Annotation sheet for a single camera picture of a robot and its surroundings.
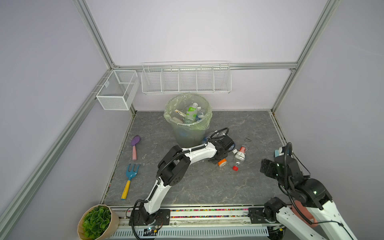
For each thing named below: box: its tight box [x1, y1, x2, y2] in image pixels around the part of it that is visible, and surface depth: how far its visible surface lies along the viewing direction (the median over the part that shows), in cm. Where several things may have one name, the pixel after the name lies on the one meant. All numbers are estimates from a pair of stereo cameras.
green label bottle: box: [184, 102, 198, 124], surface depth 87 cm
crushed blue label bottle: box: [196, 111, 205, 120], surface depth 89 cm
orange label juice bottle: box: [217, 158, 227, 167], surface depth 90 cm
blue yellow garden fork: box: [120, 163, 142, 200], surface depth 88 cm
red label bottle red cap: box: [232, 145, 248, 172], surface depth 92 cm
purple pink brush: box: [130, 135, 141, 161], surface depth 101 cm
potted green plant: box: [77, 204, 120, 240], surface depth 64 cm
